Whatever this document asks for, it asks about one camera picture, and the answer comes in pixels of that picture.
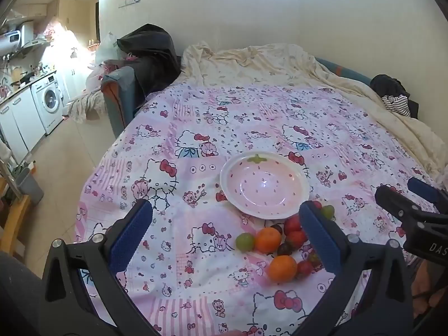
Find white washing machine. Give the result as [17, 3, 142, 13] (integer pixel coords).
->
[30, 73, 64, 135]

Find pink Hello Kitty bedsheet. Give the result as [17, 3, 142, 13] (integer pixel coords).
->
[75, 84, 431, 335]

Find person's right hand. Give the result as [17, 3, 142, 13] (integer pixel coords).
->
[412, 260, 447, 319]

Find white kitchen cabinets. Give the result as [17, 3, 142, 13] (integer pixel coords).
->
[1, 87, 46, 163]

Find teal orange bed frame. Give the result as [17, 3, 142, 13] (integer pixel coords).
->
[101, 66, 145, 138]

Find white water heater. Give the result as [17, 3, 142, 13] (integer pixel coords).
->
[0, 20, 34, 56]

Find white plastic bag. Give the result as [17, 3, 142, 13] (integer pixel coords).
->
[95, 32, 121, 65]

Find grey trash bin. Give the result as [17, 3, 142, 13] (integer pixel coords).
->
[16, 168, 44, 206]

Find cloth pile on floor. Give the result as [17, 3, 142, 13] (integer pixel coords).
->
[65, 90, 107, 124]

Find orange tangerine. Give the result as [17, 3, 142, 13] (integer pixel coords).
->
[254, 227, 282, 254]
[267, 255, 297, 283]

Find black jacket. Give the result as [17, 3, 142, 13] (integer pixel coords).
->
[117, 24, 181, 95]

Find pink strawberry pattern plate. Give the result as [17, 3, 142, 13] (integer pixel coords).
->
[220, 151, 311, 220]

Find green grape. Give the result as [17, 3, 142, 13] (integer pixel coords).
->
[320, 205, 335, 221]
[235, 233, 255, 252]

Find cream crumpled blanket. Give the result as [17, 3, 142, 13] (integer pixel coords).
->
[176, 42, 447, 184]

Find striped black clothes pile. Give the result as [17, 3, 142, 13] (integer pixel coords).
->
[370, 74, 419, 118]

